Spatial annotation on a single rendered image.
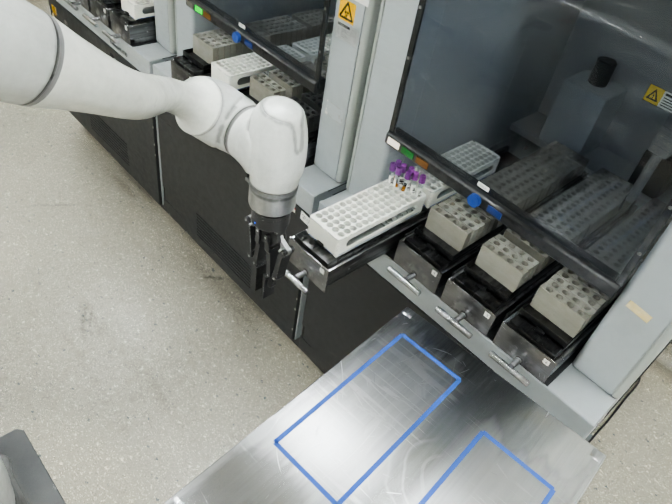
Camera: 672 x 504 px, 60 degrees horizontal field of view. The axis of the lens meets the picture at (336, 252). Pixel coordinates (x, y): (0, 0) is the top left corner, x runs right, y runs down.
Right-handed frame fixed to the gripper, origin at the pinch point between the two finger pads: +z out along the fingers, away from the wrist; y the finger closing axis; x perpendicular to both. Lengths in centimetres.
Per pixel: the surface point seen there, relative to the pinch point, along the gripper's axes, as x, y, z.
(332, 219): -20.3, 1.9, -6.3
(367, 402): 4.8, -35.6, -2.1
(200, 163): -34, 77, 28
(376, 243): -27.8, -6.2, -1.4
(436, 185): -51, -3, -7
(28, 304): 25, 96, 79
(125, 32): -34, 122, 1
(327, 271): -12.2, -6.4, -1.1
